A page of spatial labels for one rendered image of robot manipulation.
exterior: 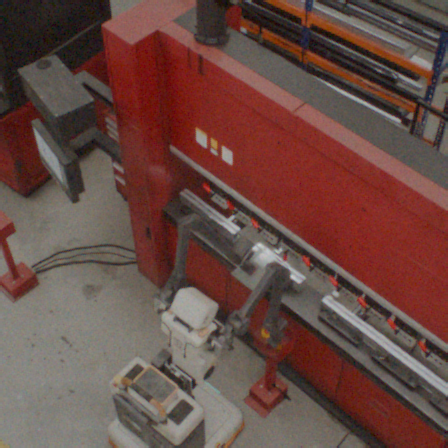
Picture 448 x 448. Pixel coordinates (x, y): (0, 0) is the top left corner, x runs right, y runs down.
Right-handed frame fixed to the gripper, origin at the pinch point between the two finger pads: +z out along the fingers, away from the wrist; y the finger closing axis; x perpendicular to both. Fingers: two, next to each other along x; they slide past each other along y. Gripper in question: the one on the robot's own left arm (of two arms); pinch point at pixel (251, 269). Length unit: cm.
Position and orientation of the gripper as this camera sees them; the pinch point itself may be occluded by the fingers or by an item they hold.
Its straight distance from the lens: 475.7
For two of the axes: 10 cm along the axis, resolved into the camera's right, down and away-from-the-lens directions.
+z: 3.7, 2.7, 8.9
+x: -6.0, 8.0, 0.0
